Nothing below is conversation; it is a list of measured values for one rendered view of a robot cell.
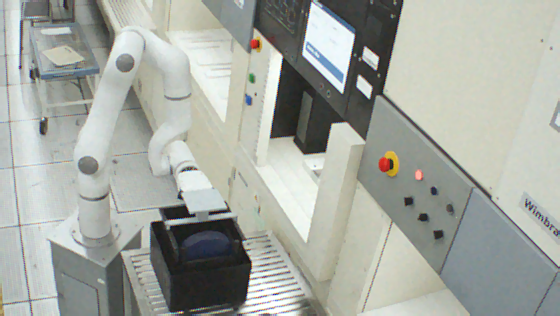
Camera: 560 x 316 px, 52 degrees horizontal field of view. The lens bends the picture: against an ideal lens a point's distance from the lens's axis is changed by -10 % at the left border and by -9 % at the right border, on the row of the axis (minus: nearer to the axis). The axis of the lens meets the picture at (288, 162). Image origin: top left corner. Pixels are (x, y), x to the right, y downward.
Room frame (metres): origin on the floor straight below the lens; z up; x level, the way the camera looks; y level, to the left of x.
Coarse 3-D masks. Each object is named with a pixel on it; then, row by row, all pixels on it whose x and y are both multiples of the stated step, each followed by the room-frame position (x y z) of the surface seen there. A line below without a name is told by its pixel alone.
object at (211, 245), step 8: (200, 240) 1.47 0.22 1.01; (208, 240) 1.48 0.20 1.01; (216, 240) 1.49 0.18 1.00; (224, 240) 1.51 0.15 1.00; (192, 248) 1.46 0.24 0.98; (200, 248) 1.47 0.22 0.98; (208, 248) 1.48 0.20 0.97; (216, 248) 1.49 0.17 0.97; (224, 248) 1.51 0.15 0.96; (232, 248) 1.52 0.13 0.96; (192, 256) 1.46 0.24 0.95; (200, 256) 1.47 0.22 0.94; (208, 256) 1.48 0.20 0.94; (216, 256) 1.50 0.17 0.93
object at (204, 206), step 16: (192, 192) 1.57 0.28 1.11; (208, 192) 1.58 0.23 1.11; (176, 208) 1.61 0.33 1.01; (192, 208) 1.49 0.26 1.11; (208, 208) 1.51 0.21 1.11; (224, 208) 1.53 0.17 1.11; (176, 224) 1.50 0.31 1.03; (192, 224) 1.63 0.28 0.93; (208, 224) 1.66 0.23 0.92; (224, 224) 1.63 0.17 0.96; (160, 240) 1.57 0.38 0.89; (176, 240) 1.44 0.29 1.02; (240, 240) 1.52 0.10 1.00; (176, 256) 1.42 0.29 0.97; (224, 256) 1.49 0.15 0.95; (240, 256) 1.51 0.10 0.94; (176, 272) 1.41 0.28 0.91; (192, 272) 1.43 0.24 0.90
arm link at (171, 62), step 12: (144, 36) 1.77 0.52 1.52; (156, 36) 1.77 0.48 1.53; (144, 48) 1.76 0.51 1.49; (156, 48) 1.73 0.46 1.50; (168, 48) 1.73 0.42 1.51; (144, 60) 1.77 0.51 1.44; (156, 60) 1.72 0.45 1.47; (168, 60) 1.71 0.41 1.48; (180, 60) 1.72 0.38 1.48; (168, 72) 1.71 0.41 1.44; (180, 72) 1.71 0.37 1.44; (168, 84) 1.71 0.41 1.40; (180, 84) 1.71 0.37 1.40; (168, 96) 1.71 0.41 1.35; (180, 96) 1.71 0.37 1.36
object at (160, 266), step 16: (160, 224) 1.62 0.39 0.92; (160, 256) 1.47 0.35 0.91; (160, 272) 1.47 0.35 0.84; (208, 272) 1.42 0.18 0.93; (224, 272) 1.45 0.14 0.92; (240, 272) 1.48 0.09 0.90; (160, 288) 1.46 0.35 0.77; (176, 288) 1.37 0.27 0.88; (192, 288) 1.40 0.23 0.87; (208, 288) 1.43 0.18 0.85; (224, 288) 1.45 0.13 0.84; (240, 288) 1.48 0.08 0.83; (176, 304) 1.37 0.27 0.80; (192, 304) 1.40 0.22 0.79; (208, 304) 1.43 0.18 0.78; (224, 304) 1.46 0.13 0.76
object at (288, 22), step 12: (264, 0) 2.26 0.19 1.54; (276, 0) 2.17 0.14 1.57; (288, 0) 2.09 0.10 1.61; (300, 0) 2.01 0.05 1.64; (264, 12) 2.24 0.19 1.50; (276, 12) 2.16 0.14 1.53; (288, 12) 2.07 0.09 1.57; (300, 12) 2.00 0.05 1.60; (336, 12) 1.81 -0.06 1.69; (288, 24) 2.06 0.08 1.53; (372, 60) 1.60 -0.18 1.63; (252, 72) 2.28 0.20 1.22; (348, 72) 1.70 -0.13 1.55; (360, 84) 1.63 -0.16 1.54; (252, 96) 2.26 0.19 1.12; (252, 216) 2.10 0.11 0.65
